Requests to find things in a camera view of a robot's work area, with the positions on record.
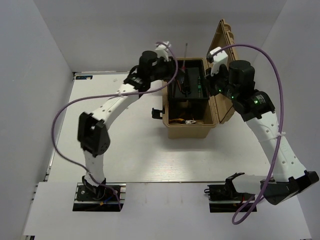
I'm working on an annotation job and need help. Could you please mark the blue red handled screwdriver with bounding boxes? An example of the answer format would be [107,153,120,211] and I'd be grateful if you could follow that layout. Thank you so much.
[181,42,188,73]

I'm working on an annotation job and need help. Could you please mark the green black precision screwdriver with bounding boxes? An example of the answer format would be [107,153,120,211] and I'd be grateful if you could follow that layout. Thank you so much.
[197,76,202,97]

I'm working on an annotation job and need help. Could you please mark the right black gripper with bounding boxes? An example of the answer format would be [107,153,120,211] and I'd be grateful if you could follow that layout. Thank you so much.
[202,63,238,101]

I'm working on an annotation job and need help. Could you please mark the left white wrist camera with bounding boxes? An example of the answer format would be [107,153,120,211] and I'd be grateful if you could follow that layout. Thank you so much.
[154,41,171,61]

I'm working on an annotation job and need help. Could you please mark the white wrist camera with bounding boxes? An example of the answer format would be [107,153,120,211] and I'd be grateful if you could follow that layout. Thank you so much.
[154,41,171,61]
[206,46,229,77]

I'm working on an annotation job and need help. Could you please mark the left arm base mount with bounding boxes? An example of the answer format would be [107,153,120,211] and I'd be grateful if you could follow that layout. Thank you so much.
[72,183,126,213]

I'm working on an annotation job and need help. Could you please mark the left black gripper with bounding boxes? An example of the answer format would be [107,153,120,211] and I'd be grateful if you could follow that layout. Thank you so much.
[148,56,186,82]

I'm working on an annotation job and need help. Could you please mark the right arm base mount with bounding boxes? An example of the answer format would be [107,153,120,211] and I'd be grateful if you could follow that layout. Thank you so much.
[204,184,251,213]

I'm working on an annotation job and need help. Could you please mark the yellow black needle-nose pliers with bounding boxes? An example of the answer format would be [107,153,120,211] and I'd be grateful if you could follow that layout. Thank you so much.
[183,119,202,125]

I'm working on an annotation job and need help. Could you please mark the black toolbox inner tray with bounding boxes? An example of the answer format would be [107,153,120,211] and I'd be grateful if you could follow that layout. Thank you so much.
[167,58,210,102]

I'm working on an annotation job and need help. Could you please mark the blue label sticker left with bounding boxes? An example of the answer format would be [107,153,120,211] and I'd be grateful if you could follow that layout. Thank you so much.
[75,75,93,80]

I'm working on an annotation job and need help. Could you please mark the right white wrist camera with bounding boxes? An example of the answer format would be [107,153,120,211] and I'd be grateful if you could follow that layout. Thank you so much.
[206,46,229,77]

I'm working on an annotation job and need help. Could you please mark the purple cable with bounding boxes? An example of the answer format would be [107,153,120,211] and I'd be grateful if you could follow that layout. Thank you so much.
[51,41,179,211]
[206,44,283,224]

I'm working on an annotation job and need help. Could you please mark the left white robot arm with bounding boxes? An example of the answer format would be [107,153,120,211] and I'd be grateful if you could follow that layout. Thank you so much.
[77,50,179,200]

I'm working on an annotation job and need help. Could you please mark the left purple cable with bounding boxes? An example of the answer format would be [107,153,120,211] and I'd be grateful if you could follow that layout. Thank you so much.
[51,41,179,211]

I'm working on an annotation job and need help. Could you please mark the tan plastic toolbox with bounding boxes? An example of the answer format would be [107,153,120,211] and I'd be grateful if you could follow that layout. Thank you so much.
[151,19,250,140]

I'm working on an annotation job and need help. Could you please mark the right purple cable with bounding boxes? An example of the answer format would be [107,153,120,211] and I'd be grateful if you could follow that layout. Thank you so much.
[206,44,283,224]

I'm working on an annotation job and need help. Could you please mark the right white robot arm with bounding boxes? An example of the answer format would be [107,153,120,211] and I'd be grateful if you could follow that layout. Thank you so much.
[205,60,320,205]

